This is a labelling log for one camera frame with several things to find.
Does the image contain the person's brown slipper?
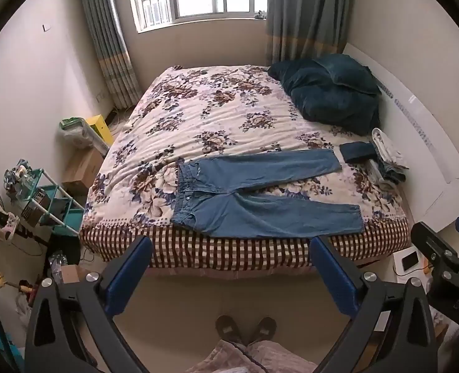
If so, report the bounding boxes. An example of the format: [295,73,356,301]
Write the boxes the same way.
[216,316,240,345]
[253,316,277,346]

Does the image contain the floral printed bed blanket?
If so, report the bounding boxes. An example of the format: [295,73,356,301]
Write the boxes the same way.
[80,64,411,270]

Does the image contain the dark teal quilt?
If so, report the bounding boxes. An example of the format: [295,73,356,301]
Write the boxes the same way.
[267,60,381,136]

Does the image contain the white box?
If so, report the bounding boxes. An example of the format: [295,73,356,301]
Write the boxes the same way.
[392,249,432,277]

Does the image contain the large cardboard box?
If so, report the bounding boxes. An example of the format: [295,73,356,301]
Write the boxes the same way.
[62,148,105,195]

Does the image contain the person's right brown slipper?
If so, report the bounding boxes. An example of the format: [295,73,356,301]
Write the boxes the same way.
[253,316,277,346]

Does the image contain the folded dark denim garment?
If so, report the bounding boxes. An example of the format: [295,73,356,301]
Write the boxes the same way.
[339,142,375,164]

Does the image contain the teal shelf rack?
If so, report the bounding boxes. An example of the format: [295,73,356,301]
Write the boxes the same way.
[4,159,85,237]

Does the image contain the grey-blue striped curtain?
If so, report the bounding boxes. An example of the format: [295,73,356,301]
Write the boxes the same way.
[78,0,142,109]
[265,0,348,67]

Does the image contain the green plastic bag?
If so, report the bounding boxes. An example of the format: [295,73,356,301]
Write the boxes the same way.
[59,117,98,150]

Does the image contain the dark teal pillow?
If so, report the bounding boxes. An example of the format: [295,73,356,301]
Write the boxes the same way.
[314,53,382,94]

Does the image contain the pile of folded clothes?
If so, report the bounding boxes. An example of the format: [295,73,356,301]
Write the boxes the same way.
[369,127,409,184]

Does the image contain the person's pink pyjama legs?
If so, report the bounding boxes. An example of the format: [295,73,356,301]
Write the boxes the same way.
[185,340,317,373]

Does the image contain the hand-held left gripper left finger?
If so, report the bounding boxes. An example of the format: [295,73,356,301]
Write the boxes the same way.
[24,235,154,373]

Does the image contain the yellow box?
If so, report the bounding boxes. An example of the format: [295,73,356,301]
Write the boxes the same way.
[86,114,115,146]

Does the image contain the person's left brown slipper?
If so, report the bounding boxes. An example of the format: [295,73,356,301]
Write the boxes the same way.
[216,316,240,345]

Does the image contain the small cardboard box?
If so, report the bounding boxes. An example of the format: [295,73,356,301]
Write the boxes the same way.
[60,265,91,285]

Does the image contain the blue denim pants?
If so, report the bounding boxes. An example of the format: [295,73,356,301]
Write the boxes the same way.
[170,148,364,239]

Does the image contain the yellow handled tool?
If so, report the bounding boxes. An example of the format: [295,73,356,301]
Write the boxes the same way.
[0,268,32,293]

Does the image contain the white bed headboard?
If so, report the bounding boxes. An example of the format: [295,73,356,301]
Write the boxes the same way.
[342,43,459,234]

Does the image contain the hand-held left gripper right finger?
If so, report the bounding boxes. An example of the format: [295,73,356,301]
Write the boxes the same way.
[309,235,438,373]

